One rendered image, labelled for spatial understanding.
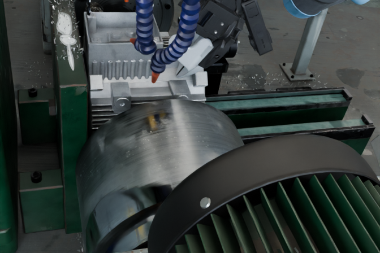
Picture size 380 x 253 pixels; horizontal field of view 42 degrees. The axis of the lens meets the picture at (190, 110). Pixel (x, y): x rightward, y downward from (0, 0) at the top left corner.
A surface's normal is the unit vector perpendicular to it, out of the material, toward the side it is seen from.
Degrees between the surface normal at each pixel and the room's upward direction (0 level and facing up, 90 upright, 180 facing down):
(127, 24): 90
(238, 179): 29
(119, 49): 90
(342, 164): 17
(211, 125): 21
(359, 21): 0
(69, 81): 0
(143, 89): 0
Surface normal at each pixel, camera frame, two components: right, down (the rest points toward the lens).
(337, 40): 0.14, -0.76
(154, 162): -0.21, -0.69
